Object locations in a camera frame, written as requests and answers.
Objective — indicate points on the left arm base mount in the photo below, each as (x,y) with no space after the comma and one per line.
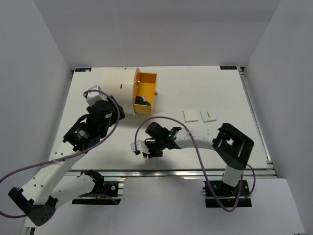
(103,193)

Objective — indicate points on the blue label sticker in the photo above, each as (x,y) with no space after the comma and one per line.
(228,67)
(82,70)

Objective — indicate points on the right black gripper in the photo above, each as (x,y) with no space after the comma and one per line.
(151,153)

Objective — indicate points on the yellow drawer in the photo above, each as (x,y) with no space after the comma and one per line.
(145,85)

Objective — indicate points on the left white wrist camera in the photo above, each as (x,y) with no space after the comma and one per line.
(92,97)

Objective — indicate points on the dark green puff with label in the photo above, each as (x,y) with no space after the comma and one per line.
(139,100)

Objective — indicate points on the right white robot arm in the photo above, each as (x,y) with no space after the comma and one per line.
(233,146)

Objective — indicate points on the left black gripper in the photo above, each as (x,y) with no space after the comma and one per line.
(114,116)

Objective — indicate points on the blue label sticker right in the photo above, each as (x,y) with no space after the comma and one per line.
(228,67)

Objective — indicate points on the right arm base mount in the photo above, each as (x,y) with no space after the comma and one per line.
(226,194)

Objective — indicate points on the cream round drawer organizer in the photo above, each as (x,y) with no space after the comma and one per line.
(122,84)

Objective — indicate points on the blue label sticker left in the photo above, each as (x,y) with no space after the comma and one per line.
(82,70)

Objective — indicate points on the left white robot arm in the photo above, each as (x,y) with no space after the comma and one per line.
(40,197)

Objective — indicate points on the white square compact with gold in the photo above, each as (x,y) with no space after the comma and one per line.
(208,115)

